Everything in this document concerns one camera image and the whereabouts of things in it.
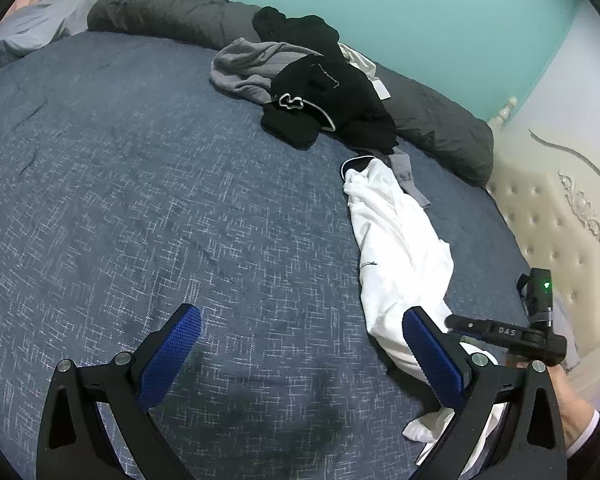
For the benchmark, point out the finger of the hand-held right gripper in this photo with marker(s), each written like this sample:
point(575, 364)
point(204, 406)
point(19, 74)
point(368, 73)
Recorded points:
point(462, 325)

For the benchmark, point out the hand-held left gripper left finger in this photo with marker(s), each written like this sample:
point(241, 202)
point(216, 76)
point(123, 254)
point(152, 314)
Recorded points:
point(172, 355)

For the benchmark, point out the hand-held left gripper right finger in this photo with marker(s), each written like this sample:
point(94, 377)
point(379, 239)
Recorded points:
point(432, 355)

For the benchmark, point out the white polo shirt black trim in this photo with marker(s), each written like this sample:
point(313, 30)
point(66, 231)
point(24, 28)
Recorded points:
point(395, 260)

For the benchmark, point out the person's right forearm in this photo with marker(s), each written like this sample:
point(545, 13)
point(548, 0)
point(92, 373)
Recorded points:
point(595, 440)

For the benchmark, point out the person's right hand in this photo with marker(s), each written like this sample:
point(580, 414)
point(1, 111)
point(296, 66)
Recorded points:
point(572, 405)

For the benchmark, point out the cream tufted headboard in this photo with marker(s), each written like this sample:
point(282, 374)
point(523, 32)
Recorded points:
point(550, 220)

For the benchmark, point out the blue patterned bedsheet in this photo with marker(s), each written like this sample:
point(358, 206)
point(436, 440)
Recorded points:
point(155, 200)

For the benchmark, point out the black jacket with white piping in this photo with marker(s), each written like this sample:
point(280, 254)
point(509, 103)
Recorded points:
point(330, 105)

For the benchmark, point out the white cloth garment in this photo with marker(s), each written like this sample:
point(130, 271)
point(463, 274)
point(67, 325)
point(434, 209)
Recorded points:
point(367, 67)

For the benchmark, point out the grey sweatshirt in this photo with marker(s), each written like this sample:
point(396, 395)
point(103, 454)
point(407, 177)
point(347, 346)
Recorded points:
point(250, 67)

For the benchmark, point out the plain black garment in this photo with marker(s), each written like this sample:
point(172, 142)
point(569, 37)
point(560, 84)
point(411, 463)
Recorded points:
point(295, 30)

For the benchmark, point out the dark grey duvet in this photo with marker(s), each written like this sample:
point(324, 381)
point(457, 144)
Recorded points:
point(170, 10)

